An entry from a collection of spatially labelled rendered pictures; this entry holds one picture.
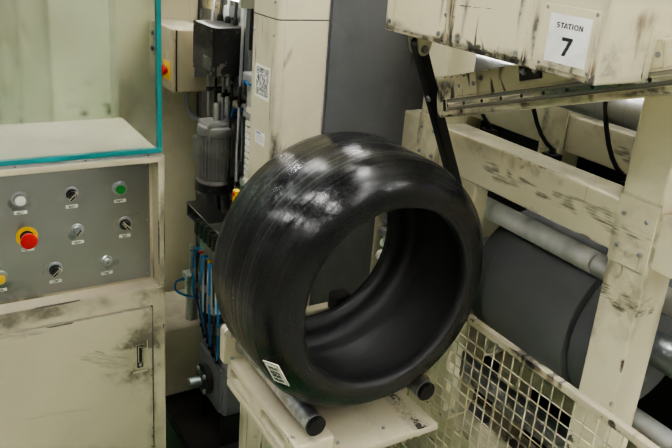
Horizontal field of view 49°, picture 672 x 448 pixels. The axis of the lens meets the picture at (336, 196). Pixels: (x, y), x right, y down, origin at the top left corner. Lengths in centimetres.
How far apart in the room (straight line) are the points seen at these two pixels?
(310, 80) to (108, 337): 90
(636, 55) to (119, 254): 136
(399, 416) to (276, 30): 91
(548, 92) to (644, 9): 28
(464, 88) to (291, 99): 39
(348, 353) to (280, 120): 57
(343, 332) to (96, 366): 71
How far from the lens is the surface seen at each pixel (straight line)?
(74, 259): 201
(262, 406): 166
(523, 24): 137
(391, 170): 137
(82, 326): 204
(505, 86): 160
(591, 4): 127
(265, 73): 164
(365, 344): 177
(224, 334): 176
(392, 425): 173
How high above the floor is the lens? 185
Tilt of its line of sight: 20 degrees down
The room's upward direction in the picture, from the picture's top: 5 degrees clockwise
